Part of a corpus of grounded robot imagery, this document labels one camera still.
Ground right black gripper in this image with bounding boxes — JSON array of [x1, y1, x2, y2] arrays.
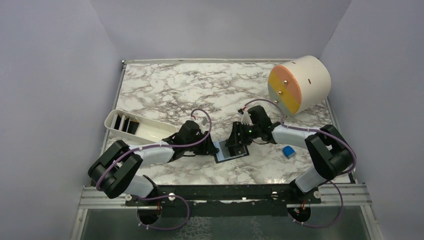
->
[[225, 121, 261, 148]]

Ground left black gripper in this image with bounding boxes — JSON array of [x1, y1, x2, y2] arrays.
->
[[184, 131, 218, 156]]

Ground black card holder blue sleeves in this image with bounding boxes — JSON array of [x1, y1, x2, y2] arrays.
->
[[213, 140, 250, 164]]

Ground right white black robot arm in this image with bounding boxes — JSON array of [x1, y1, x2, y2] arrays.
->
[[221, 105, 355, 204]]

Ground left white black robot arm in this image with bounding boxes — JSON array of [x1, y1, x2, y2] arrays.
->
[[88, 120, 218, 206]]

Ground stack of credit cards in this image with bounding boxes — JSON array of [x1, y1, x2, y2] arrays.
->
[[111, 114, 140, 135]]

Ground small blue object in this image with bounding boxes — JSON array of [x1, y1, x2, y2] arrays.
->
[[282, 145, 296, 159]]

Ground white plastic tray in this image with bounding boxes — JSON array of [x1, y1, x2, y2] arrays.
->
[[104, 109, 178, 144]]

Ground cream cylinder drum colored face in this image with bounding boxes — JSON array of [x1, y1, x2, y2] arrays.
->
[[267, 55, 332, 116]]

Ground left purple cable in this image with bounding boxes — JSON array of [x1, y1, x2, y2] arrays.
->
[[96, 108, 213, 232]]

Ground purple cable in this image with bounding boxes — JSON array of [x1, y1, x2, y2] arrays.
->
[[96, 108, 213, 232], [237, 98, 358, 229]]

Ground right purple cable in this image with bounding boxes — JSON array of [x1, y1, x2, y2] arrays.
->
[[237, 98, 358, 229]]

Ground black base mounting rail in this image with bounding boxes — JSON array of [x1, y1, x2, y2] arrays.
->
[[125, 184, 322, 218]]

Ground aluminium table frame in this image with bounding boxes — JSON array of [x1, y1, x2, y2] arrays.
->
[[69, 58, 383, 240]]

